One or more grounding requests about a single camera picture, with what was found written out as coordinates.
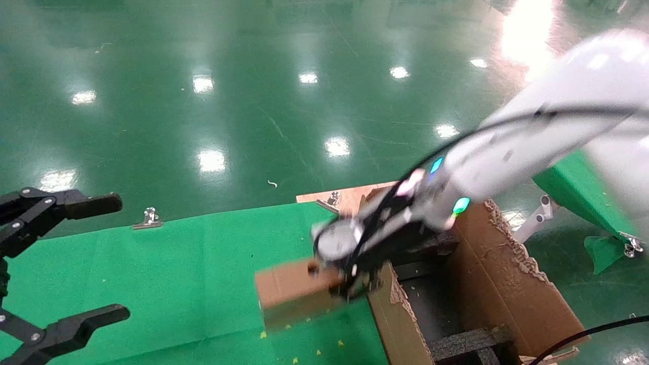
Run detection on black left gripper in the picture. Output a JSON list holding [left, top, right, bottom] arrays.
[[0, 188, 131, 365]]

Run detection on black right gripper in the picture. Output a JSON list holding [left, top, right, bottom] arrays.
[[330, 193, 443, 303]]

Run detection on small brown cardboard box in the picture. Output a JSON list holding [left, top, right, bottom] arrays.
[[254, 256, 356, 333]]

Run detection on large open cardboard carton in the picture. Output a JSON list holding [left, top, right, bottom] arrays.
[[355, 185, 591, 365]]

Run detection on metal binder clip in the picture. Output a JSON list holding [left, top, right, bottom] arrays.
[[315, 191, 342, 214], [620, 232, 645, 259], [133, 207, 163, 231]]

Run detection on black foam insert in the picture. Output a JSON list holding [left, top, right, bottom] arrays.
[[430, 324, 518, 365], [390, 231, 460, 280]]

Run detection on large green table cloth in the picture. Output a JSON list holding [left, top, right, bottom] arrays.
[[0, 202, 391, 365]]

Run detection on small green table cloth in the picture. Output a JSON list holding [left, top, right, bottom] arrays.
[[532, 150, 645, 275]]

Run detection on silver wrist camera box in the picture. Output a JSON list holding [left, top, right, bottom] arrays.
[[311, 217, 364, 263]]

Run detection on black camera cable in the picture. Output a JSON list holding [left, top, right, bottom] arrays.
[[401, 105, 649, 183]]

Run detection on thin black hanging cable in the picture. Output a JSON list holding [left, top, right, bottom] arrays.
[[527, 314, 649, 365]]

